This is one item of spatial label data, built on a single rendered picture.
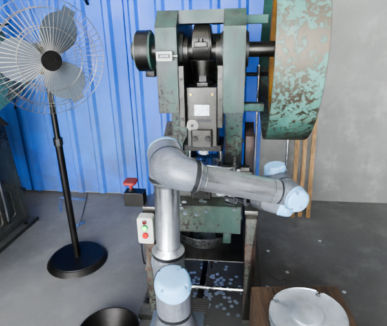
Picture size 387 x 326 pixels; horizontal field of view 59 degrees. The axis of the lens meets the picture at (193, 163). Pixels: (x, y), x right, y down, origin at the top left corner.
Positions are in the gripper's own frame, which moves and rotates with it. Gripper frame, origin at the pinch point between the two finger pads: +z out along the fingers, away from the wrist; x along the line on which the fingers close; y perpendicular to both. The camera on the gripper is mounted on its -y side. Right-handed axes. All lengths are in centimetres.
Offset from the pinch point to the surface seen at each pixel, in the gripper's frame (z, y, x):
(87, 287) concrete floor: 83, 31, 74
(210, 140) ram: 17.1, -14.9, -13.9
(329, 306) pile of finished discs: -45, -11, 45
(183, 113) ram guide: 26.0, -6.8, -27.7
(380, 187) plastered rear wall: -4, -197, 66
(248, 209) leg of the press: -3.5, -15.0, 16.4
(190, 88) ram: 24.7, -11.5, -38.6
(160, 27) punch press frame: 29, -1, -65
